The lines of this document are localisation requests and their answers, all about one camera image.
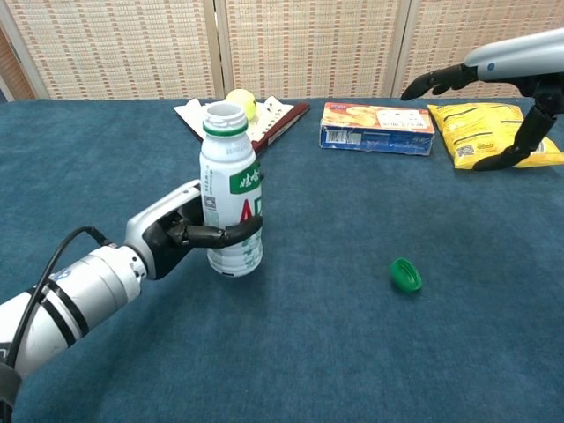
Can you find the paper folding fan red ribs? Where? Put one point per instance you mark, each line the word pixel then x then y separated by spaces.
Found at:
pixel 277 121

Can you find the yellow snack bag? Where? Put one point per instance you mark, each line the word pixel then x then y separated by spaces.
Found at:
pixel 480 128

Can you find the white plastic drink bottle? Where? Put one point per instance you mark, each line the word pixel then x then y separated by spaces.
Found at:
pixel 227 163

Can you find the green bottle cap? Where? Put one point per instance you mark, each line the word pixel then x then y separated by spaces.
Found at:
pixel 405 275

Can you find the yellow tennis ball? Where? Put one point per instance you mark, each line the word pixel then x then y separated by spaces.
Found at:
pixel 247 99

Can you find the orange and blue cracker box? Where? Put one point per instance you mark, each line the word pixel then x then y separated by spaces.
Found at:
pixel 374 128

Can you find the woven bamboo folding screen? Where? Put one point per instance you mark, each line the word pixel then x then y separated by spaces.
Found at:
pixel 308 44

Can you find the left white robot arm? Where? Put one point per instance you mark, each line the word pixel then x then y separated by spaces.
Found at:
pixel 79 295

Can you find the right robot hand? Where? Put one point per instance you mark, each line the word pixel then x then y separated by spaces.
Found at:
pixel 520 57

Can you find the blue table cloth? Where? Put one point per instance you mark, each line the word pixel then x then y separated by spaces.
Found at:
pixel 308 343

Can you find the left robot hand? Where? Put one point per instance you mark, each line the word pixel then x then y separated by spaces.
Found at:
pixel 154 233

